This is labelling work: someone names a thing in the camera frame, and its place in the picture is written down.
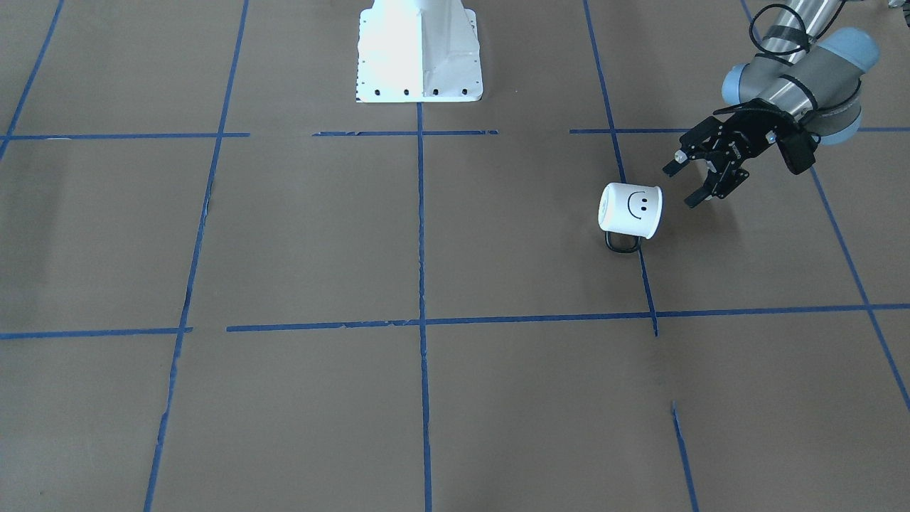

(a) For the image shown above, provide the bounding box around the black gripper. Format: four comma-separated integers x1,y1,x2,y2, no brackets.
663,98,804,208

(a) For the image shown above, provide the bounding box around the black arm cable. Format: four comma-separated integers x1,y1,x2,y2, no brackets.
749,4,811,66

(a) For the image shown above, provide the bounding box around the white smiley mug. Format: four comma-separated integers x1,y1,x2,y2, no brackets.
597,183,664,254

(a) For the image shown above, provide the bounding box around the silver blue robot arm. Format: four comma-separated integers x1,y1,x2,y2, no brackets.
663,1,880,208

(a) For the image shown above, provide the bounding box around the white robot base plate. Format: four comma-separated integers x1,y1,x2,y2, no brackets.
355,1,484,103

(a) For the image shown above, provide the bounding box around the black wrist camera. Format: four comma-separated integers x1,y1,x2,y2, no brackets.
776,126,817,175

